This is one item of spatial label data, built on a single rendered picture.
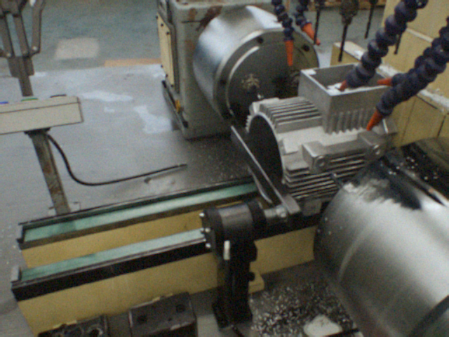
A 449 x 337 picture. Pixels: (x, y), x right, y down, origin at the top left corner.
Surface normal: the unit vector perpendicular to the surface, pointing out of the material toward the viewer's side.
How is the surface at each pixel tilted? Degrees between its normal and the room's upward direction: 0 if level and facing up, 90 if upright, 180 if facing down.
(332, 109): 90
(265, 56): 90
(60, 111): 62
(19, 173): 0
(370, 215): 51
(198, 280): 90
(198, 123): 90
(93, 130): 0
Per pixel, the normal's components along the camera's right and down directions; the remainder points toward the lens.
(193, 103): 0.33, 0.57
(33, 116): 0.29, 0.13
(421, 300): -0.80, -0.26
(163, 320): 0.00, -0.80
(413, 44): -0.95, 0.19
